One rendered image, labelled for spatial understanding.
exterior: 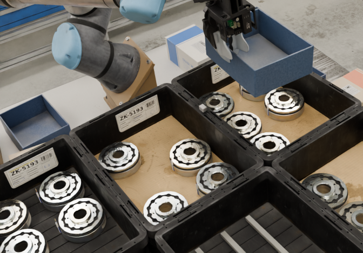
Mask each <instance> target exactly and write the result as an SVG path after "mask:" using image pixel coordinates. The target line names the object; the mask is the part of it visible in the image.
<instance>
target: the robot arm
mask: <svg viewBox="0 0 363 253"><path fill-rule="evenodd" d="M193 1H194V3H198V2H200V3H203V2H207V1H209V2H207V3H206V7H205V8H204V9H203V11H204V12H205V14H204V17H205V18H204V19H202V21H203V32H204V35H205V37H206V38H207V40H208V41H209V42H210V44H211V45H212V46H213V47H214V49H215V50H216V51H217V52H218V54H219V55H220V56H221V57H222V58H223V59H224V60H225V61H227V62H228V63H230V62H231V59H232V54H231V52H230V50H229V49H228V47H227V45H226V43H229V48H230V49H231V50H232V51H233V52H234V53H236V54H237V55H238V52H239V50H242V51H245V52H248V51H249V47H248V44H247V42H246V41H245V39H244V37H243V34H247V33H249V32H252V27H253V28H255V29H257V21H256V12H255V6H253V5H252V4H251V3H249V2H248V1H247V0H193ZM165 2H166V0H0V5H1V6H5V7H9V8H24V7H26V6H28V5H29V4H45V5H63V6H64V7H65V9H66V10H67V11H68V12H69V14H68V18H67V21H66V23H63V24H61V25H60V26H59V27H58V28H57V31H56V32H55V34H54V36H53V40H52V54H53V56H54V59H55V61H56V62H57V63H59V64H61V65H63V66H65V67H66V68H67V69H70V70H75V71H77V72H80V73H82V74H85V75H87V76H90V77H93V78H95V79H97V80H98V81H99V82H100V83H101V84H102V85H103V86H104V87H106V88H107V89H108V90H110V91H112V92H115V93H121V92H124V91H125V90H127V89H128V88H129V87H130V86H131V85H132V83H133V82H134V80H135V78H136V76H137V74H138V71H139V67H140V54H139V51H138V50H137V49H136V48H135V47H134V46H132V45H129V44H123V43H111V42H108V41H107V40H105V35H106V31H107V27H108V24H109V21H110V17H111V13H112V9H113V8H116V9H119V10H120V13H121V14H122V15H123V16H124V17H125V18H127V19H129V20H132V21H134V22H140V23H143V24H152V23H155V22H157V21H158V19H159V18H160V15H161V13H162V10H163V7H164V4H165ZM250 11H252V12H253V17H254V22H253V21H252V20H251V13H250ZM242 33H243V34H242ZM228 37H229V39H228V41H227V38H228Z"/></svg>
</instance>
